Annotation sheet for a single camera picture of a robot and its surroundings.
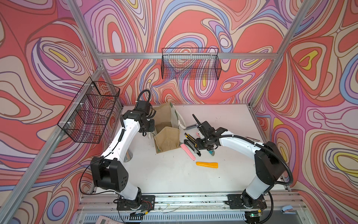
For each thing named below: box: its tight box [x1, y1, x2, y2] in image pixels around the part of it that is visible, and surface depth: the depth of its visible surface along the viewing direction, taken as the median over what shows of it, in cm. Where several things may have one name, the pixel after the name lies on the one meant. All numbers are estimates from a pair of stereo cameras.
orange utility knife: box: [195, 161, 219, 169], surface depth 88 cm
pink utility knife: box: [180, 143, 196, 161], surface depth 93 cm
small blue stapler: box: [280, 204, 297, 215], surface depth 72 cm
